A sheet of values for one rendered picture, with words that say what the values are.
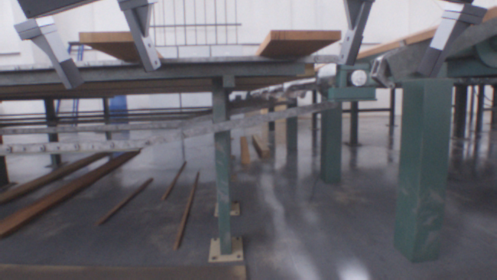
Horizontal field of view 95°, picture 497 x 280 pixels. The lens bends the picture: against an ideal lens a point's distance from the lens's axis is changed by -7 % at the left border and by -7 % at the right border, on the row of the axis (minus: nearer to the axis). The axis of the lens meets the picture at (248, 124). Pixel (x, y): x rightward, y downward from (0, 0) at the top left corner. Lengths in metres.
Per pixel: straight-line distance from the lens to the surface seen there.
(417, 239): 1.26
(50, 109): 3.40
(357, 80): 0.84
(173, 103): 6.55
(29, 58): 8.00
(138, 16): 0.36
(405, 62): 1.10
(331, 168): 2.03
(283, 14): 7.51
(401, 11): 8.96
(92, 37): 0.74
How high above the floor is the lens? 0.70
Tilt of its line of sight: 7 degrees down
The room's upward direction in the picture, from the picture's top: 2 degrees counter-clockwise
